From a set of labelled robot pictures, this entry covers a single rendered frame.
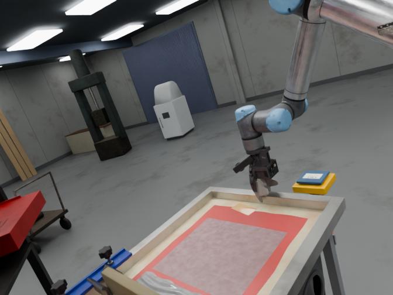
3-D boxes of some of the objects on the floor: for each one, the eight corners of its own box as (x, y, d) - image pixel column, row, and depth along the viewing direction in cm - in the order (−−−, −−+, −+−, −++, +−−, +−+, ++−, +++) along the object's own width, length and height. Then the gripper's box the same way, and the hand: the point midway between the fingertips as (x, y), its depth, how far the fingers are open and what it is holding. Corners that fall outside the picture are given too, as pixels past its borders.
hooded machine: (182, 139, 707) (163, 83, 672) (163, 141, 742) (144, 89, 706) (197, 128, 767) (180, 77, 731) (178, 131, 801) (162, 83, 766)
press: (119, 158, 720) (73, 46, 648) (96, 162, 766) (50, 58, 695) (137, 147, 779) (97, 43, 707) (114, 151, 826) (74, 54, 754)
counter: (86, 147, 1068) (79, 130, 1051) (126, 139, 961) (117, 120, 943) (72, 154, 1016) (64, 136, 998) (112, 147, 909) (103, 126, 891)
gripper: (258, 154, 98) (273, 208, 103) (275, 140, 106) (288, 191, 112) (237, 154, 104) (252, 206, 109) (255, 141, 112) (268, 189, 118)
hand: (263, 195), depth 112 cm, fingers open, 5 cm apart
